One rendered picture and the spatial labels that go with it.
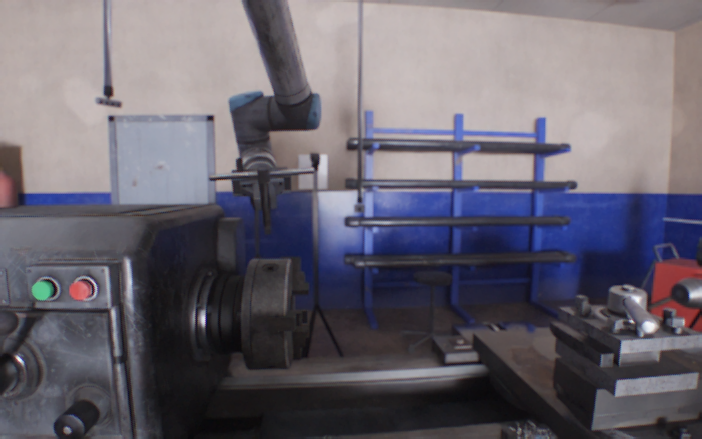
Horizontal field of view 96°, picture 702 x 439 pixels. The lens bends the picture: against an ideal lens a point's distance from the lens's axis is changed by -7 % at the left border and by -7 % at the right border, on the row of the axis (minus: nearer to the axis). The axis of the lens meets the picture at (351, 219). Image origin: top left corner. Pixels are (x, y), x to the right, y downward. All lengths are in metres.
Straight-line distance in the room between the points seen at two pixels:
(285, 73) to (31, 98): 4.34
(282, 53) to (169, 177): 3.39
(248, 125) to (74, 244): 0.47
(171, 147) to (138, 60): 0.99
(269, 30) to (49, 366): 0.68
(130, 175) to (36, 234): 3.56
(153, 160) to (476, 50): 3.75
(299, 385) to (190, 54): 3.73
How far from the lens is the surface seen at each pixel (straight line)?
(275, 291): 0.73
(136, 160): 4.23
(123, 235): 0.64
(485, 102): 4.35
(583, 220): 4.99
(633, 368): 0.81
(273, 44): 0.76
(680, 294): 1.31
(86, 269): 0.61
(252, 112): 0.90
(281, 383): 1.07
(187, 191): 4.00
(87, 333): 0.66
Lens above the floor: 1.38
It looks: 5 degrees down
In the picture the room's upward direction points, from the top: straight up
